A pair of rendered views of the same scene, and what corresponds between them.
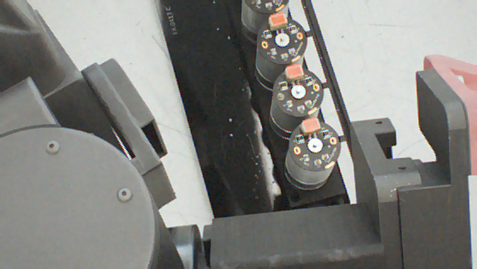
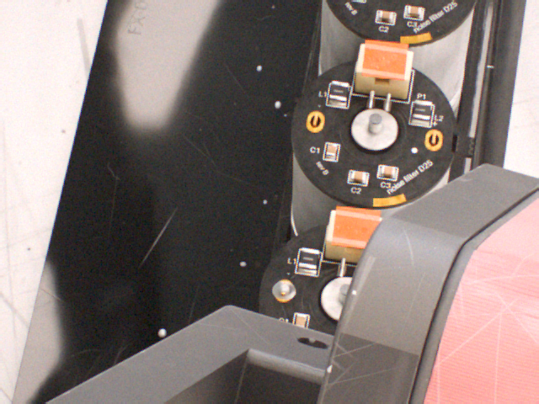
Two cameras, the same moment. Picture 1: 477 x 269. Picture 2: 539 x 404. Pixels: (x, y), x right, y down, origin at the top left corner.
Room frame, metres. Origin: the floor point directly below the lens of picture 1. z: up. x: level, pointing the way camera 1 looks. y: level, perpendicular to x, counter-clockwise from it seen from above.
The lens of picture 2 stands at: (0.03, -0.07, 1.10)
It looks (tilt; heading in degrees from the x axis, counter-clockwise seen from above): 65 degrees down; 28
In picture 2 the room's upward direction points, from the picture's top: straight up
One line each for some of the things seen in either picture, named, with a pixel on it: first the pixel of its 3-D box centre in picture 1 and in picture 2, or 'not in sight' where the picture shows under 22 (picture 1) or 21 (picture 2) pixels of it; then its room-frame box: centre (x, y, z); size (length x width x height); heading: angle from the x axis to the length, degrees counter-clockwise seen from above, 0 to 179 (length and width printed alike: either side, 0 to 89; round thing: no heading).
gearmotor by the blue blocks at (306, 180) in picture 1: (310, 158); not in sight; (0.12, -0.04, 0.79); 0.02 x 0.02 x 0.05
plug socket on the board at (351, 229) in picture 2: (294, 75); (354, 243); (0.15, -0.02, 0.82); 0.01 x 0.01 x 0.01; 18
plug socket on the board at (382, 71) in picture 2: (278, 24); (382, 76); (0.18, -0.02, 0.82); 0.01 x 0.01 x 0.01; 18
